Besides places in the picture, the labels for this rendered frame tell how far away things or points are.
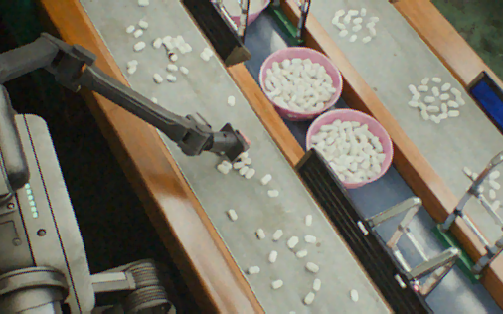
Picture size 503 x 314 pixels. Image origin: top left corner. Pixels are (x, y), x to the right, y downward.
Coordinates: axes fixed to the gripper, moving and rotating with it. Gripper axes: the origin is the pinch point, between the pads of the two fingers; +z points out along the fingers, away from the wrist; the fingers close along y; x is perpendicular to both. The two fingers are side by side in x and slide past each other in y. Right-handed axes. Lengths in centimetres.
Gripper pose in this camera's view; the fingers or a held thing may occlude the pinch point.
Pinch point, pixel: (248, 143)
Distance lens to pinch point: 220.1
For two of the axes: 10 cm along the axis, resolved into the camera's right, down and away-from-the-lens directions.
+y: -5.0, -7.7, 4.0
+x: -6.2, 6.4, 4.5
